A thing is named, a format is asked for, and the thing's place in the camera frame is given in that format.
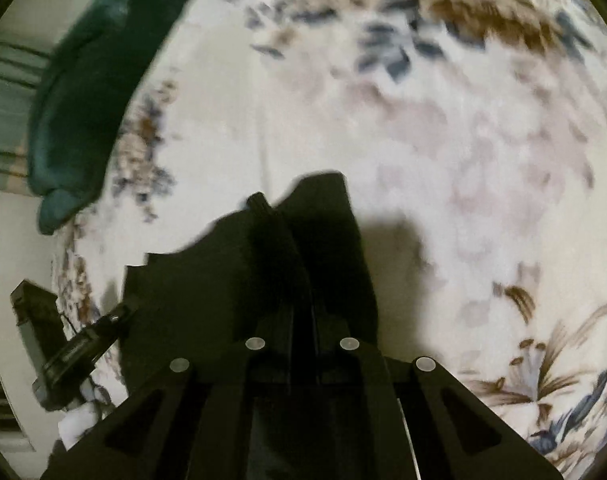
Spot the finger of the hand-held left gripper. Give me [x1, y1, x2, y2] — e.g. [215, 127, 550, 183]
[58, 302, 140, 366]

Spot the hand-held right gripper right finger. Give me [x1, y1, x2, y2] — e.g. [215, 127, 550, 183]
[309, 305, 565, 480]

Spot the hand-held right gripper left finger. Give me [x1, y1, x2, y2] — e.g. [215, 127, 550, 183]
[40, 193, 307, 480]

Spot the dark striped sweater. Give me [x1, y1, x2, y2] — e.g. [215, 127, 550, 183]
[120, 171, 409, 480]

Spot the white cloth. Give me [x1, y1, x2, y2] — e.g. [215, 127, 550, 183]
[58, 402, 112, 448]

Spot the bed with floral sheet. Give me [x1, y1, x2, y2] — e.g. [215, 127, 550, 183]
[48, 0, 607, 476]

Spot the pale green curtain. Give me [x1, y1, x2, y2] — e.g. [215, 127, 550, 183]
[0, 37, 52, 193]

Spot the dark teal folded blanket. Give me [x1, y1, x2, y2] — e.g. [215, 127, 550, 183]
[28, 0, 207, 236]

